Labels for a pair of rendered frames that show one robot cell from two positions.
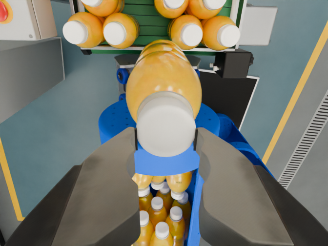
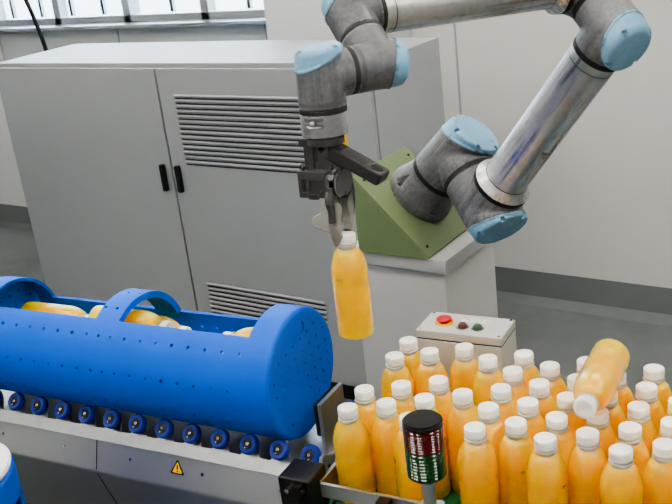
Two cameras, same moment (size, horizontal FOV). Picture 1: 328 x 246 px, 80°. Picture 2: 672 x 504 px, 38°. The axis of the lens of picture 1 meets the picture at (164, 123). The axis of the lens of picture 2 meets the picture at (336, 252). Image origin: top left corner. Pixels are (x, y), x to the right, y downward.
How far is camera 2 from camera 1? 184 cm
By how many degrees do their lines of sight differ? 61
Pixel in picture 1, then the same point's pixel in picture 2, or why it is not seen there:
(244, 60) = (303, 475)
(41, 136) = not seen: hidden behind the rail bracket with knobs
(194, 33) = (364, 389)
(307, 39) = not seen: outside the picture
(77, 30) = (408, 342)
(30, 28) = (425, 329)
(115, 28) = (397, 356)
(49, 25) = not seen: hidden behind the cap
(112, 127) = (321, 324)
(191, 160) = (265, 327)
